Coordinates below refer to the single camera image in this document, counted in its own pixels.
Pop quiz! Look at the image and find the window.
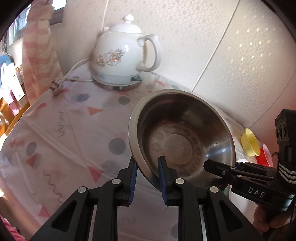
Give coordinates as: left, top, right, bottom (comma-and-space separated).
5, 0, 68, 47

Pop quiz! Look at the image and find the pink striped curtain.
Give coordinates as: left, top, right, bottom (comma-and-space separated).
23, 1, 63, 104

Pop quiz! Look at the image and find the yellow plastic bowl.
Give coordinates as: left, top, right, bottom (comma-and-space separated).
241, 128, 260, 157

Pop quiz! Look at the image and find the blue chair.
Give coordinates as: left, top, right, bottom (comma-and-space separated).
0, 54, 13, 86

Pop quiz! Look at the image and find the red plastic bowl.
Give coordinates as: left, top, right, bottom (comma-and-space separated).
256, 144, 273, 167

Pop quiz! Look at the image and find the stainless steel bowl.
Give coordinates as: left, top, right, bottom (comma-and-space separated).
128, 89, 236, 190

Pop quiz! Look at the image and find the white kettle power cord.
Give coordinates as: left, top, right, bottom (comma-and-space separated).
49, 0, 110, 96

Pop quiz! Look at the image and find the person's right hand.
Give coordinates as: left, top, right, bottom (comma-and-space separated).
253, 204, 295, 234

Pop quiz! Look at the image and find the patterned white tablecloth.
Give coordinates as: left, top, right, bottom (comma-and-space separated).
0, 62, 262, 241

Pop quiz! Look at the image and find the white paper box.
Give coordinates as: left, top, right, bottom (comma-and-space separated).
1, 63, 25, 104

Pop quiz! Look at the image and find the white ceramic electric kettle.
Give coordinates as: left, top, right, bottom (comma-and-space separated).
91, 14, 162, 90

